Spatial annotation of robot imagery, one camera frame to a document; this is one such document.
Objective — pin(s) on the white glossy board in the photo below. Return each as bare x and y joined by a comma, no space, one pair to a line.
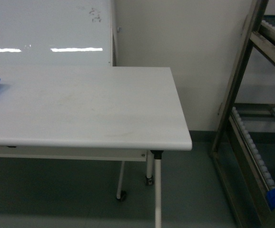
56,32

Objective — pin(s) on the white table frame legs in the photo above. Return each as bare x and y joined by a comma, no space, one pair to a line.
153,159

